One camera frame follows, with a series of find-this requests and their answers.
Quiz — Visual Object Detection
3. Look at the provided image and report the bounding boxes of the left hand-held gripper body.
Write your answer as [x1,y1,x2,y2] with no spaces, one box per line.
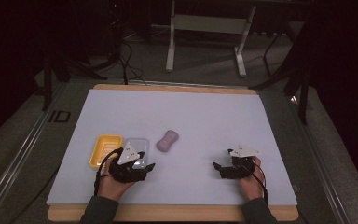
[107,140,148,185]

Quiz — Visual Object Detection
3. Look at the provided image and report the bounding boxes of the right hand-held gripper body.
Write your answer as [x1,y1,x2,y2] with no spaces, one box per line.
[219,144,261,180]

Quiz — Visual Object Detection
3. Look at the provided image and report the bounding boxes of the person's left hand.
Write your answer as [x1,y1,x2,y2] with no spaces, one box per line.
[96,157,136,203]

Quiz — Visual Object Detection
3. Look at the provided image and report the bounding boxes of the person's right hand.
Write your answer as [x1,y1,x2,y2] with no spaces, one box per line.
[237,155,266,202]

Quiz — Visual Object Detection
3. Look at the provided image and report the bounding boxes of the clear plastic tray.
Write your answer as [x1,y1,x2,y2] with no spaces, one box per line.
[122,137,151,171]

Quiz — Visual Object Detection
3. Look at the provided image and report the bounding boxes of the pink soap bar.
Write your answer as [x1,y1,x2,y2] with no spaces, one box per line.
[155,129,180,153]

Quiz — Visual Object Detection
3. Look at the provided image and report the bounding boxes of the yellow soap dish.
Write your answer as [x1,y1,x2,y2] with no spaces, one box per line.
[89,133,124,170]

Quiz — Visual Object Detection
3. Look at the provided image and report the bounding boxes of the pale blue table mat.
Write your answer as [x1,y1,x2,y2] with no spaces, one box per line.
[46,88,298,207]

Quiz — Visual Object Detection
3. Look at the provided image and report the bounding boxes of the wooden table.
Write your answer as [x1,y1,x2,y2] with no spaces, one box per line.
[47,83,299,223]

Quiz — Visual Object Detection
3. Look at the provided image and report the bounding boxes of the black metal stand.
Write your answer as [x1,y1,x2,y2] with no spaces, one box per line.
[249,59,312,126]

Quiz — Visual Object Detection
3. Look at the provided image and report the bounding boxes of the black tripod stand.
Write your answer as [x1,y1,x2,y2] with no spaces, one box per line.
[39,43,108,112]

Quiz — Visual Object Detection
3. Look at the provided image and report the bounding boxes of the white metal stand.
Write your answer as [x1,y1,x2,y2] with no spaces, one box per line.
[165,0,257,78]

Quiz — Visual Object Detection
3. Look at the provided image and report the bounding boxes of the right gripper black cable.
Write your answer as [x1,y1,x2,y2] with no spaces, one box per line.
[241,161,269,205]

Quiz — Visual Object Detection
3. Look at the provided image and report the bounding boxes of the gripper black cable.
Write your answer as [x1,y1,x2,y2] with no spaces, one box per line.
[241,161,269,205]
[93,147,124,197]

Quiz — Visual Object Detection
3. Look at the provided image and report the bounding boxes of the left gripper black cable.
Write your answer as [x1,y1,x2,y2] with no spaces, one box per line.
[93,147,124,197]

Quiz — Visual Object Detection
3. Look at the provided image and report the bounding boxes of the aluminium floor rail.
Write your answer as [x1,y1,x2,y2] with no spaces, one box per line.
[0,81,70,224]
[287,92,352,224]

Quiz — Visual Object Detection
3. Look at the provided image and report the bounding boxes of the black floor cables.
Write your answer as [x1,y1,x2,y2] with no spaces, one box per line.
[105,36,148,86]

